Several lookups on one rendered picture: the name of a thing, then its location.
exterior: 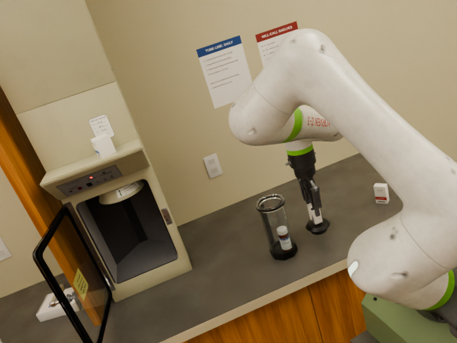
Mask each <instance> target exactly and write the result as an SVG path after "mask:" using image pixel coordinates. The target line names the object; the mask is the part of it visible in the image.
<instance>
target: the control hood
mask: <svg viewBox="0 0 457 343"><path fill-rule="evenodd" d="M115 149H116V152H115V153H113V154H111V155H109V156H107V157H104V158H100V157H98V156H97V154H95V155H92V156H90V157H87V158H85V159H81V160H79V161H76V162H73V163H70V164H68V165H65V166H62V167H59V168H57V169H53V170H51V171H48V172H46V175H45V176H44V178H43V179H42V181H41V182H40V186H41V187H42V188H44V189H45V190H46V191H47V192H49V193H50V194H51V195H52V196H54V197H55V198H57V199H58V200H62V199H65V198H67V196H66V195H65V194H64V193H62V192H61V191H60V190H59V189H57V188H56V186H59V185H62V184H64V183H67V182H70V181H72V180H75V179H78V178H81V177H83V176H87V175H88V174H92V173H95V172H97V171H100V170H102V169H105V168H107V167H111V166H113V165H116V167H117V168H118V169H119V171H120V172H121V174H122V176H121V177H123V176H126V175H129V174H132V173H134V172H137V171H139V170H141V169H145V168H147V167H149V166H150V163H149V161H148V158H147V156H146V154H145V151H144V148H143V146H142V144H141V142H140V140H139V139H137V140H134V141H132V142H128V143H126V144H123V145H120V146H117V147H115ZM121 177H118V178H121ZM118 178H115V179H118ZM115 179H113V180H115ZM110 181H112V180H110ZM110 181H107V182H110ZM107 182H104V183H102V184H105V183H107ZM102 184H99V185H102ZM99 185H96V186H99ZM96 186H94V187H96ZM94 187H91V188H89V189H92V188H94ZM87 190H88V189H86V190H84V191H87ZM81 192H83V191H80V192H79V193H81ZM76 194H78V193H75V194H73V195H76ZM70 196H72V195H70ZM70 196H68V197H70Z"/></svg>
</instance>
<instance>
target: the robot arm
mask: <svg viewBox="0 0 457 343"><path fill-rule="evenodd" d="M306 105H309V106H311V107H309V106H306ZM228 123H229V127H230V129H231V131H232V133H233V135H234V136H235V137H236V138H237V139H238V140H239V141H240V142H242V143H244V144H247V145H249V146H267V145H274V144H283V143H284V145H285V147H286V152H287V155H288V163H285V164H286V166H287V165H289V166H290V167H291V168H293V170H294V174H295V176H296V178H297V180H298V182H299V186H300V189H301V193H302V196H303V200H304V201H306V204H307V208H308V211H309V217H310V220H311V221H312V215H313V218H314V223H315V225H317V224H319V223H321V222H323V221H322V215H321V212H320V208H321V207H322V203H321V199H320V192H319V190H320V187H319V186H316V185H315V180H314V179H313V176H314V174H315V173H316V168H315V165H314V164H315V163H316V156H315V154H316V152H314V147H313V144H312V142H316V141H319V142H335V141H338V140H340V139H341V138H343V137H344V138H345V139H346V140H347V141H348V142H349V143H351V145H353V147H355V149H357V151H359V153H360V154H361V155H362V156H363V157H364V158H365V159H366V160H367V161H368V162H369V163H370V164H371V165H372V166H373V167H374V168H375V170H376V171H377V172H378V173H379V174H380V176H381V177H382V178H383V179H384V180H385V181H386V182H387V183H388V185H389V186H390V187H391V188H392V190H393V191H394V192H395V193H396V194H397V195H398V196H399V198H400V199H401V201H402V202H403V209H402V210H401V211H400V212H399V213H397V214H395V215H394V216H393V217H391V218H389V219H387V220H385V221H383V222H381V223H379V224H377V225H375V226H373V227H371V228H369V229H367V230H366V231H364V232H363V233H361V234H360V235H359V236H358V237H357V238H356V239H355V240H354V241H353V243H352V245H351V246H350V249H349V252H348V259H347V266H348V272H349V275H350V278H351V279H352V281H353V283H354V284H355V285H356V286H357V287H358V288H359V289H360V290H362V291H364V292H365V293H368V294H371V295H374V296H376V297H379V298H382V299H385V300H388V301H391V302H393V303H396V304H399V305H402V306H405V307H408V308H411V309H414V310H416V311H417V312H418V313H419V314H421V315H422V316H423V317H425V318H427V319H429V320H432V321H435V322H438V323H449V327H450V333H451V334H452V335H453V336H454V337H455V338H457V162H455V160H453V159H452V158H450V157H449V156H447V155H446V154H445V153H444V152H442V151H441V150H440V149H438V148H437V147H436V146H435V145H434V144H432V143H431V142H430V141H428V140H427V139H426V138H425V137H424V136H423V135H422V134H420V133H419V132H418V131H417V130H415V129H414V128H413V127H412V126H411V125H410V124H409V123H408V122H407V121H406V120H404V119H403V118H402V117H401V116H400V115H399V114H398V113H397V112H395V111H394V110H393V109H392V108H391V107H390V106H389V105H388V104H387V103H386V102H385V101H384V100H383V99H382V98H381V97H380V96H379V95H378V94H377V93H376V92H375V91H374V90H373V89H372V88H371V87H370V86H369V85H368V84H367V83H366V82H365V81H364V79H363V78H362V77H361V76H360V75H359V74H358V73H357V71H356V70H355V69H354V68H353V67H352V66H351V65H350V64H349V63H348V61H347V59H346V58H345V57H344V56H343V55H342V53H340V51H339V50H338V49H337V47H336V46H335V45H334V43H332V41H331V40H330V39H329V38H328V37H327V36H326V35H325V34H324V33H322V32H320V31H318V30H315V29H299V30H297V31H294V32H292V33H291V34H289V35H287V36H286V37H285V38H284V39H283V40H282V41H281V43H280V44H279V46H278V47H277V49H276V51H275V52H274V53H273V55H272V57H271V58H270V59H269V61H268V63H267V64H266V65H265V67H264V68H263V70H262V71H261V72H260V73H259V75H258V76H257V77H256V79H255V80H254V81H253V83H251V85H249V87H247V89H246V90H245V91H244V92H243V93H242V94H241V95H240V96H239V97H238V98H237V99H236V101H235V102H234V103H233V105H232V106H231V109H230V112H229V115H228Z"/></svg>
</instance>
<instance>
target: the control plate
mask: <svg viewBox="0 0 457 343"><path fill-rule="evenodd" d="M103 172H105V173H104V174H102V173H103ZM111 175H113V177H111ZM91 176H92V178H90V177H91ZM121 176H122V174H121V172H120V171H119V169H118V168H117V167H116V165H113V166H111V167H107V168H105V169H102V170H100V171H96V172H95V173H92V174H88V175H87V176H83V177H81V178H78V179H75V180H72V181H70V182H67V183H64V184H62V185H59V186H56V188H57V189H59V190H60V191H61V192H62V193H64V194H65V195H66V196H67V197H68V196H70V195H73V194H75V193H79V192H80V191H84V190H86V189H89V188H91V187H94V186H96V185H99V184H102V183H104V182H107V181H110V180H113V179H115V178H118V177H121ZM104 178H106V179H105V180H104ZM97 180H98V181H99V182H96V181H97ZM89 182H91V183H92V184H93V185H92V186H87V185H86V184H87V183H89ZM78 187H82V189H81V190H78ZM70 191H72V192H71V193H70Z"/></svg>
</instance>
